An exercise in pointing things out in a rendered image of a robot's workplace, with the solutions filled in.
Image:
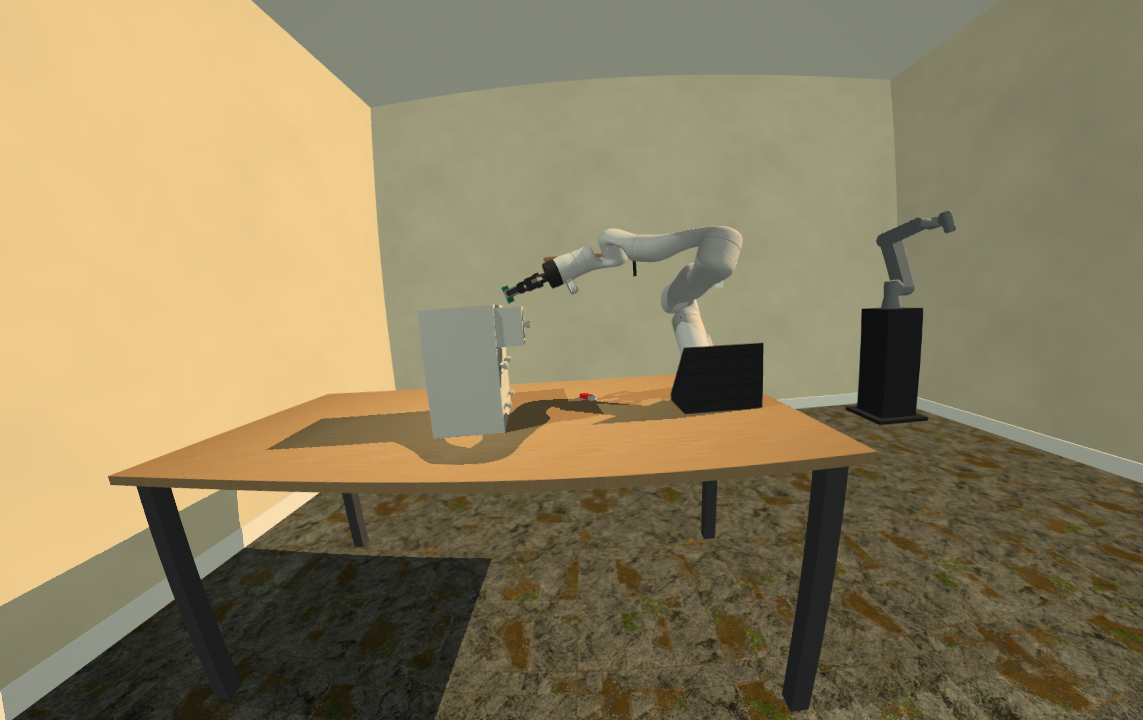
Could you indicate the white chest of drawers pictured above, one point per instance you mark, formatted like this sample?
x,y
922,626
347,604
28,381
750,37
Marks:
x,y
461,371

